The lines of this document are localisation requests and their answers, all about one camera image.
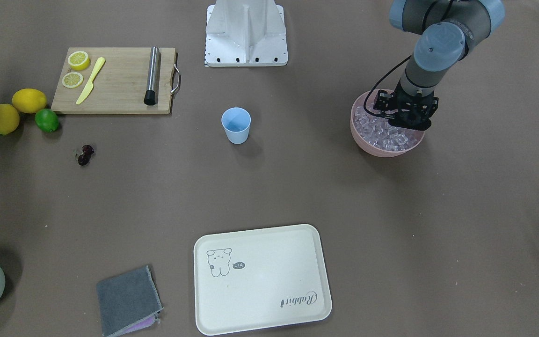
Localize lemon half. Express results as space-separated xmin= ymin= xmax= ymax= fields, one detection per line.
xmin=67 ymin=51 xmax=91 ymax=71
xmin=61 ymin=71 xmax=84 ymax=89

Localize lemon half lower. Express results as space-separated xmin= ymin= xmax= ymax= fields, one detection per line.
xmin=61 ymin=71 xmax=84 ymax=89

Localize wooden cutting board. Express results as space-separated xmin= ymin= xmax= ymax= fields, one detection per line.
xmin=51 ymin=47 xmax=180 ymax=115

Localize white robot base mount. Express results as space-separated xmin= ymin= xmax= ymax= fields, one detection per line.
xmin=204 ymin=0 xmax=289 ymax=67

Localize lemon half upper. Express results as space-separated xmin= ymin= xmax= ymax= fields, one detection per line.
xmin=67 ymin=51 xmax=91 ymax=71

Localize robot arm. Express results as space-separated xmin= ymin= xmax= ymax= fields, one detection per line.
xmin=364 ymin=0 xmax=506 ymax=132

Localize green lime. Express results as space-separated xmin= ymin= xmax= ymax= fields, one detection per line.
xmin=34 ymin=108 xmax=60 ymax=132

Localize cream serving tray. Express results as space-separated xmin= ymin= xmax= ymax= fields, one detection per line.
xmin=193 ymin=224 xmax=332 ymax=336

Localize pink bowl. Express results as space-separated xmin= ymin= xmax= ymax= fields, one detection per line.
xmin=350 ymin=90 xmax=425 ymax=158

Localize yellow lemon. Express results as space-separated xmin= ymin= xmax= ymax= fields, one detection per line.
xmin=0 ymin=104 xmax=21 ymax=136
xmin=12 ymin=88 xmax=47 ymax=114

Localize dark red cherries pair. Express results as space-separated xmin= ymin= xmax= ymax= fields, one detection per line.
xmin=73 ymin=144 xmax=95 ymax=167

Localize clear ice cubes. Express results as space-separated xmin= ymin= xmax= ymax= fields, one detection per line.
xmin=354 ymin=106 xmax=422 ymax=151

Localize yellow plastic knife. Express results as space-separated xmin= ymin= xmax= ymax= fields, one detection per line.
xmin=75 ymin=57 xmax=106 ymax=105

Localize light blue plastic cup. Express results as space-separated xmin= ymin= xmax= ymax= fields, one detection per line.
xmin=221 ymin=107 xmax=252 ymax=145

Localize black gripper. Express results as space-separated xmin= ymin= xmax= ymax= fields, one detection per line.
xmin=373 ymin=89 xmax=439 ymax=132

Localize grey folded cloth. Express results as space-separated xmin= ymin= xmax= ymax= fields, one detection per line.
xmin=95 ymin=264 xmax=163 ymax=337

